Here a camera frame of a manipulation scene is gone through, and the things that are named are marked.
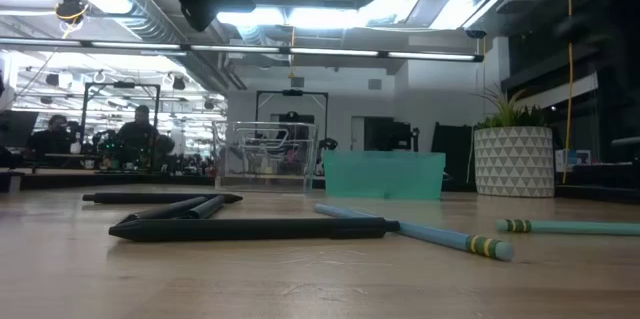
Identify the green plant in patterned pot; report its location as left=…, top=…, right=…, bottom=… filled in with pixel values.
left=473, top=86, right=555, bottom=199

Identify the yellow hanging cable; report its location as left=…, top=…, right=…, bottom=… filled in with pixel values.
left=563, top=0, right=575, bottom=185

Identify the dark background workbench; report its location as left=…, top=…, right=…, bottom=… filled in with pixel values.
left=0, top=166, right=216, bottom=191

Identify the blue pencil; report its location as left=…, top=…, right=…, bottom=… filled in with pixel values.
left=313, top=202, right=515, bottom=262

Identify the teal plastic bin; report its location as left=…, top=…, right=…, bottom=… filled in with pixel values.
left=322, top=150, right=447, bottom=201

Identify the dark computer monitor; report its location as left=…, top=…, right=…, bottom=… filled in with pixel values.
left=0, top=110, right=40, bottom=149

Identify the teal pencil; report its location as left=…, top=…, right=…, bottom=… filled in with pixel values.
left=495, top=218, right=640, bottom=237

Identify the person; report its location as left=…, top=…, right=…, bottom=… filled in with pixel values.
left=116, top=104, right=162, bottom=155
left=23, top=114, right=75, bottom=158

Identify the clear plastic bin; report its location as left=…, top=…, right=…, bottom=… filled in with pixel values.
left=213, top=121, right=320, bottom=194

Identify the long ceiling light bar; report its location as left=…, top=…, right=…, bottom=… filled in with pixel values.
left=0, top=37, right=485, bottom=63

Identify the black board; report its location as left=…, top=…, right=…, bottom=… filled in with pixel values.
left=430, top=122, right=476, bottom=193

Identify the black stand frame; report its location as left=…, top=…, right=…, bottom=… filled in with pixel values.
left=81, top=82, right=162, bottom=155
left=255, top=89, right=330, bottom=125

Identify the ceiling device with yellow cable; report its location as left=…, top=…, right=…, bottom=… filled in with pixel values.
left=53, top=0, right=92, bottom=24

